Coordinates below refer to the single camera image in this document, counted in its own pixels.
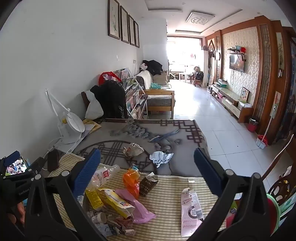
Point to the carved dark wooden chair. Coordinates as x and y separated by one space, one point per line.
281 187

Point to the long television cabinet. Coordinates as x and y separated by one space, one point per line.
227 95

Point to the yellow book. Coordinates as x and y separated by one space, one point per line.
92 126

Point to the wall shelf with containers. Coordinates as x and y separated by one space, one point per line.
238 51

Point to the book display rack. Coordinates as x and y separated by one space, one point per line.
133 97

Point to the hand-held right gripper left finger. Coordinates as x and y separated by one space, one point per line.
89 166

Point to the beige cushion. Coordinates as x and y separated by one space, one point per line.
160 80

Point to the pink plastic bag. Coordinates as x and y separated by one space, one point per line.
138 208

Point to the person's left hand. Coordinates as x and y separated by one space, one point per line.
12 219

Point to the black clothes pile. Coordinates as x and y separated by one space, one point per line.
155 66

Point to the colourful picture box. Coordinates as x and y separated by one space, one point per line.
16 166

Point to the wooden lattice wall panel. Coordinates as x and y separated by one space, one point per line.
263 69

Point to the white desk fan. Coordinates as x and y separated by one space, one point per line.
69 129

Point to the clear wrapper red label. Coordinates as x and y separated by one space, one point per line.
104 176

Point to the red trash bin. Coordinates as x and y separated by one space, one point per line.
252 126

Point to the brown wooden chair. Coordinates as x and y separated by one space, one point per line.
83 97

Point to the orange plastic bag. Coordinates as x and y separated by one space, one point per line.
130 182

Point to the white plastic bag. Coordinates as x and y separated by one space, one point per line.
93 109

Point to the square ceiling light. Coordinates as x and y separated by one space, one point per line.
200 18

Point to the small framed picture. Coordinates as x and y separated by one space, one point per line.
245 94

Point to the red green round stool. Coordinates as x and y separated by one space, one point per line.
272 208

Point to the framed botanical wall picture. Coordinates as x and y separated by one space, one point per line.
137 34
113 19
131 30
124 25

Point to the red bag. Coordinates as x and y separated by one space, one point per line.
107 76

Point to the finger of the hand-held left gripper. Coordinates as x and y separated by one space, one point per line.
11 157
38 165

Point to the teal toy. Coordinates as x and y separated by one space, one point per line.
156 86

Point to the crumpled brown white wrappers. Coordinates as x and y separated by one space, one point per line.
120 224

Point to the wall mounted television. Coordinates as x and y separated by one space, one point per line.
236 62

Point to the yellow white package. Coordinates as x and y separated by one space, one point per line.
115 201

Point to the hanging wall scroll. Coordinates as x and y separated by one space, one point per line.
280 51

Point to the dark brown pouch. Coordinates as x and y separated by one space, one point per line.
53 160

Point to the crumpled printed paper ball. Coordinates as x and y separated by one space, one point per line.
133 150

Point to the white blue paper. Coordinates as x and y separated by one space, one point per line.
160 157

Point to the wooden sofa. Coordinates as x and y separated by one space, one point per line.
159 98

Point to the small wooden chair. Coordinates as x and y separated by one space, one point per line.
196 81

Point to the white table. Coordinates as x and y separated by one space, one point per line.
186 74

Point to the yellow box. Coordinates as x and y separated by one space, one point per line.
94 199

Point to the diamond wall decoration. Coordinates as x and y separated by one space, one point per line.
211 45

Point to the yellow striped mat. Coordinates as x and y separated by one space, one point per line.
166 199

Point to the grey patterned table cloth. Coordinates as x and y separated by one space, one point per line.
148 136

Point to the small paper cup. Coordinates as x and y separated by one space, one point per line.
100 217

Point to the dark bundle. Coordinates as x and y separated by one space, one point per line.
198 74

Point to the white blanket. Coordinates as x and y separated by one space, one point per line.
145 80

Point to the panda plush toy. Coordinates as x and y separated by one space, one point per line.
143 67

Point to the black jacket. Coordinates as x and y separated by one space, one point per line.
111 99

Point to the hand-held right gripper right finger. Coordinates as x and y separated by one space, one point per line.
208 171

